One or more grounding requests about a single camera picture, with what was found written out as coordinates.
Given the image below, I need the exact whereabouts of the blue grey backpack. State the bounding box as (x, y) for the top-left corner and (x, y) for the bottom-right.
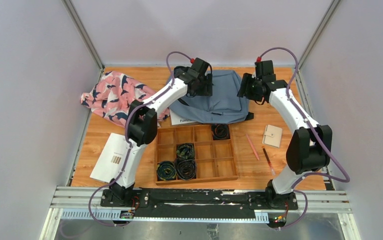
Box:
(169, 70), (254, 124)

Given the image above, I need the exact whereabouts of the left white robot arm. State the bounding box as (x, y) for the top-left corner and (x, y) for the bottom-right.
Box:
(108, 57), (213, 207)

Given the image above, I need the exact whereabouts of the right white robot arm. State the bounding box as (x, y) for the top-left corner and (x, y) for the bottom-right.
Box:
(237, 59), (333, 209)

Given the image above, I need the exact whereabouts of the rolled black belt top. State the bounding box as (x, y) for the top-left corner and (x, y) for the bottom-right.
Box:
(211, 123), (230, 140)

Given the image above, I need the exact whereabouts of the white furniture book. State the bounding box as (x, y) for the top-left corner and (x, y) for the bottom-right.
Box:
(169, 110), (199, 126)

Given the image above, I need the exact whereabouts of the pink pen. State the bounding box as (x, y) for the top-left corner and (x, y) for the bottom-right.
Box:
(245, 133), (260, 161)

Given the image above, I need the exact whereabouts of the rolled green belt middle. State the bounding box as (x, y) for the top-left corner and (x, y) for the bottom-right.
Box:
(176, 143), (196, 160)

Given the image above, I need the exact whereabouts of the wooden compartment tray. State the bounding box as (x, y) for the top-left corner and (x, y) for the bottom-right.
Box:
(154, 124), (239, 186)

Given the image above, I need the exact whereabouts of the dark red pen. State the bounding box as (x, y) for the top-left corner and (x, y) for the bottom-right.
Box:
(262, 147), (276, 176)

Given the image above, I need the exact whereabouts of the pink patterned cloth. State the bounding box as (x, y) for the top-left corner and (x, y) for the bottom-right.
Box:
(80, 71), (156, 128)

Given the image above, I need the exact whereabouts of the rolled dark belt bottom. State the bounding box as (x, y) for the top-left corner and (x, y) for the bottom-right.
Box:
(174, 158), (197, 181)

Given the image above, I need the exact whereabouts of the rolled green belt bottom-left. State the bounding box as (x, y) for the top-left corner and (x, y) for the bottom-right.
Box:
(156, 161), (177, 181)

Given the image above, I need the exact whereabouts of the white paper booklet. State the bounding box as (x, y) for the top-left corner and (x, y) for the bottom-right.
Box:
(90, 133), (128, 183)

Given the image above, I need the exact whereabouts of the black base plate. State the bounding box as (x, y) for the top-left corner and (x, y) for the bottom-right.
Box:
(100, 188), (298, 219)

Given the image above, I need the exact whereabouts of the aluminium rail frame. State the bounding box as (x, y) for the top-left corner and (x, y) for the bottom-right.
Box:
(47, 186), (360, 240)

